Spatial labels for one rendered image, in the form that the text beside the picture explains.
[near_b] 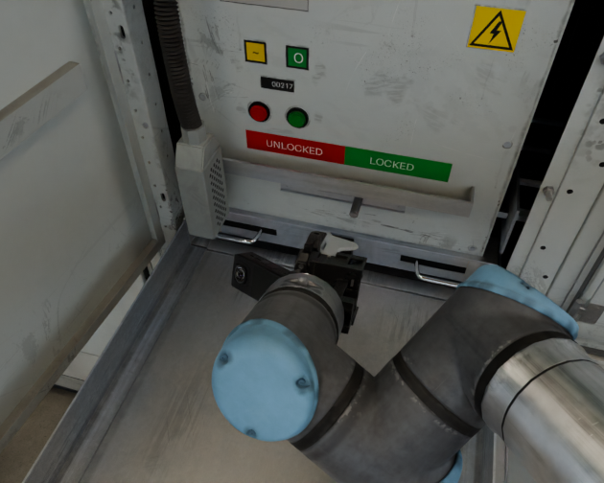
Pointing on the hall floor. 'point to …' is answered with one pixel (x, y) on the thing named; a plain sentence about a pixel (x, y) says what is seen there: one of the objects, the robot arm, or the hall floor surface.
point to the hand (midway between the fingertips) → (320, 252)
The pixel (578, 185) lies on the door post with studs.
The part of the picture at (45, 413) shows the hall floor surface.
